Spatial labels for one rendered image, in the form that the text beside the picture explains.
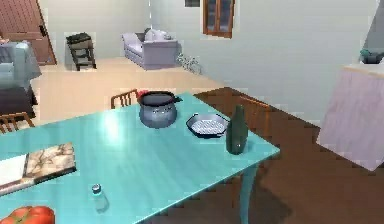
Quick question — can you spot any brown framed window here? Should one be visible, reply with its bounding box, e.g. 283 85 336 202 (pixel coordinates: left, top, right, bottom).
202 0 236 39

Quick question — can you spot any grey metal pot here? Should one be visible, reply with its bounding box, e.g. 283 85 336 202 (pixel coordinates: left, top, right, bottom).
137 90 184 129

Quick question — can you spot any lilac sofa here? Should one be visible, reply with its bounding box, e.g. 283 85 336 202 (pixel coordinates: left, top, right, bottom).
121 28 179 71

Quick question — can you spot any red tomato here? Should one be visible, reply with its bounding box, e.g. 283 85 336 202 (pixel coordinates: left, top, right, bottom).
0 205 56 224

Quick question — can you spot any turquoise dining table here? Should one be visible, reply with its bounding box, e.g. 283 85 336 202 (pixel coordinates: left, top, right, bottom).
0 91 281 224

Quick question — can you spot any dark octagonal dish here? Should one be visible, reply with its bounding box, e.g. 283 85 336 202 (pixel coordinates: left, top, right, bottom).
185 112 230 139

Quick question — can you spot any pale lilac counter cabinet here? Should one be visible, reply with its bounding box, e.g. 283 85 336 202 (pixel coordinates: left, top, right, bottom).
316 63 384 172

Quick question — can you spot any small pale house plant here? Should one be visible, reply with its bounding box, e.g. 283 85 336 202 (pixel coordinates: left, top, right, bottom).
175 53 203 75

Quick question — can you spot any brown wooden room door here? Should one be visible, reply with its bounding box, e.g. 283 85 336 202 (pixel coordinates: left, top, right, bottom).
0 0 58 66

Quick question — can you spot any grey armchair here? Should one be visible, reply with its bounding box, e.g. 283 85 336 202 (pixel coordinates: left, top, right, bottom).
0 40 43 118

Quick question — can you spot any white sofa pillow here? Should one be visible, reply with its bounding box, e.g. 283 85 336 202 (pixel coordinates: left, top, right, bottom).
144 28 173 42

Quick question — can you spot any dark wooden side table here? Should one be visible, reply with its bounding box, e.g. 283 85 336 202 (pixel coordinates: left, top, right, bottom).
65 32 98 72

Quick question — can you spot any brown wooden chair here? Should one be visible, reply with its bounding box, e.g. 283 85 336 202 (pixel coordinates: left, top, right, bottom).
0 111 35 134
110 88 139 110

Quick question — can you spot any dark green vase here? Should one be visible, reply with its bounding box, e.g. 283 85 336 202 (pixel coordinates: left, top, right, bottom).
225 104 249 156

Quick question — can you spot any clear salt shaker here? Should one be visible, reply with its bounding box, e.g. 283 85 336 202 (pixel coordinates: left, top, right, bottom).
91 183 110 213

